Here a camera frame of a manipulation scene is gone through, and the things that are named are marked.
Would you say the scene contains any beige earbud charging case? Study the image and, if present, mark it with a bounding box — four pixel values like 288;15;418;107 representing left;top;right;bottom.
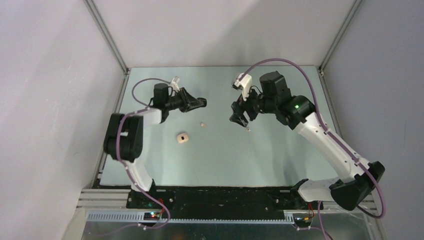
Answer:
176;132;189;144

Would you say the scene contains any right corner aluminium post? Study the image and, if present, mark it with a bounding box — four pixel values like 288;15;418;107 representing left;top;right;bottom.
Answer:
318;0;364;72

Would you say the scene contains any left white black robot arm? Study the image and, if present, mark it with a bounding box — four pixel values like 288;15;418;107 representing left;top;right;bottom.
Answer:
103;83;207;208

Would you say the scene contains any right controller board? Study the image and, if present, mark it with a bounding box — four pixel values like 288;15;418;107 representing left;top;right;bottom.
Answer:
294;217;314;228

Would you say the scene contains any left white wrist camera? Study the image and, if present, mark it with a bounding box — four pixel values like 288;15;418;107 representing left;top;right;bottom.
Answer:
169;76;180;93

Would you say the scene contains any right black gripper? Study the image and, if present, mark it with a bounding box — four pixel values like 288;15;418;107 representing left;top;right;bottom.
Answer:
230;83;277;127

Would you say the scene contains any controller board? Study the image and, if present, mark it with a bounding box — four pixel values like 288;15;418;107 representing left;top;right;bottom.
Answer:
294;217;314;228
143;211;162;221

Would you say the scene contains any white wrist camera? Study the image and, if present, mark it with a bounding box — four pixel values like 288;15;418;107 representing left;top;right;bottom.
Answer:
169;76;180;93
231;73;252;102

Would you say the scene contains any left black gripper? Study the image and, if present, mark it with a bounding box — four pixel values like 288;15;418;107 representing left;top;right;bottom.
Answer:
164;87;203;113

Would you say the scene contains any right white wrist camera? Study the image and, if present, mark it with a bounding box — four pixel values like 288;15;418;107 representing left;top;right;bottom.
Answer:
231;73;252;102

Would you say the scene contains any left corner aluminium post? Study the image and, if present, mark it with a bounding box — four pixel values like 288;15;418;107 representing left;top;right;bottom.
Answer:
83;0;129;75

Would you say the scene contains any black earbud charging case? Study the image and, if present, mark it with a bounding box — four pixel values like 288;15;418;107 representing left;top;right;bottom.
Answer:
196;97;207;108

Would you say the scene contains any grey slotted cable duct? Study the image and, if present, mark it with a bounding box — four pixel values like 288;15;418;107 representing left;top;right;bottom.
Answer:
87;210;295;225

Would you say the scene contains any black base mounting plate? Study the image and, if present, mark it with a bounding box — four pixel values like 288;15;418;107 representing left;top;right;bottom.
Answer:
126;186;318;220

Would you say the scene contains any left controller board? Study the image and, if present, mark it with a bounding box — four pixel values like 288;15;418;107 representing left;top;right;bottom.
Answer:
143;211;162;221

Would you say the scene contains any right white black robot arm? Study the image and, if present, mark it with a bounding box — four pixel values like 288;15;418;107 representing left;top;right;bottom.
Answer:
229;71;385;211

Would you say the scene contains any corner aluminium post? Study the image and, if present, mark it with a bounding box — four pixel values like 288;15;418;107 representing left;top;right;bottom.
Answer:
83;0;129;75
318;0;364;72

